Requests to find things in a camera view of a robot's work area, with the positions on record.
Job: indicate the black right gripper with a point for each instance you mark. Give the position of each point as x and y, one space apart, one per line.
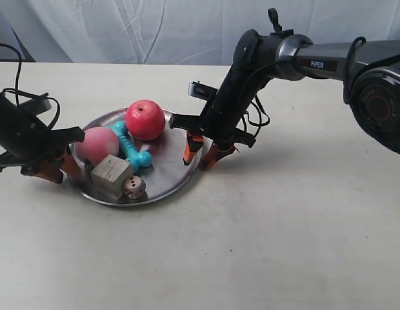
217 121

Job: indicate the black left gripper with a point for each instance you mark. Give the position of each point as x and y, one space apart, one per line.
38 149

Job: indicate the round metal plate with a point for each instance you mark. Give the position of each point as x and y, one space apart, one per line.
166 175

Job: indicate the pink peach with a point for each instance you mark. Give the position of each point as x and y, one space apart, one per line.
99 142

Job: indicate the wooden cube block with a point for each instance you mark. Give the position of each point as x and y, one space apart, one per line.
110 174

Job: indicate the teal bone toy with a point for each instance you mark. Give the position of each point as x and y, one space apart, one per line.
137 159

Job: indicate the red apple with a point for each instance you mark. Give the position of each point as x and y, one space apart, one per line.
145 120

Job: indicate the small wooden die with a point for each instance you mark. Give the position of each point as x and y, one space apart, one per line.
134 187

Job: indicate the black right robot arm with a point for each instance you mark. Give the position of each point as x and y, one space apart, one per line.
368 70

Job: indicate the white fabric backdrop curtain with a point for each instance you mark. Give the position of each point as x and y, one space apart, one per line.
178 32

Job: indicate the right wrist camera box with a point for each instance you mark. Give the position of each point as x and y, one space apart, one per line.
201 91

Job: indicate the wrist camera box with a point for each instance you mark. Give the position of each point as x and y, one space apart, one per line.
25 103
201 91

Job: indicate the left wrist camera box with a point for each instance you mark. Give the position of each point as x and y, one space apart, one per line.
25 103

